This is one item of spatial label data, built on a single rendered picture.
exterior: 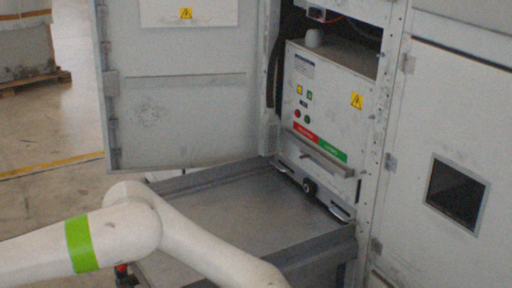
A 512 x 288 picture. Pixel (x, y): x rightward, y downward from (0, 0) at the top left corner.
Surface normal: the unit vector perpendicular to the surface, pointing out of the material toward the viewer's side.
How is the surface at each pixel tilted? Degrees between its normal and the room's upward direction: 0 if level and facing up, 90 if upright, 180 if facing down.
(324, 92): 90
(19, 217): 0
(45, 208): 0
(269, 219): 0
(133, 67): 90
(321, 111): 90
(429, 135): 90
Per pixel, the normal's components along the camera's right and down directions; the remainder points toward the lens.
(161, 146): 0.22, 0.46
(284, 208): 0.04, -0.89
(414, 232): -0.85, 0.22
